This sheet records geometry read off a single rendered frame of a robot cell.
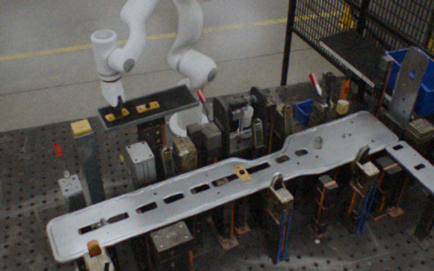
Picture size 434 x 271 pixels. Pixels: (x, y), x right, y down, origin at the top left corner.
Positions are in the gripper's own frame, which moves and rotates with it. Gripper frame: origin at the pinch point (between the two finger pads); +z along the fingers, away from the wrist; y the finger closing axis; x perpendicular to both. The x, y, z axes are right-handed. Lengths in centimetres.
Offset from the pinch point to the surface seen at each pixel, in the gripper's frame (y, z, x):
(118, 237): 38.5, 18.5, -21.4
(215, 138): 22.7, 12.4, 28.4
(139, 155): 18.8, 7.5, -1.8
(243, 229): 42, 48, 29
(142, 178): 21.6, 16.4, -2.8
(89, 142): 1.4, 8.2, -13.1
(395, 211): 71, 48, 87
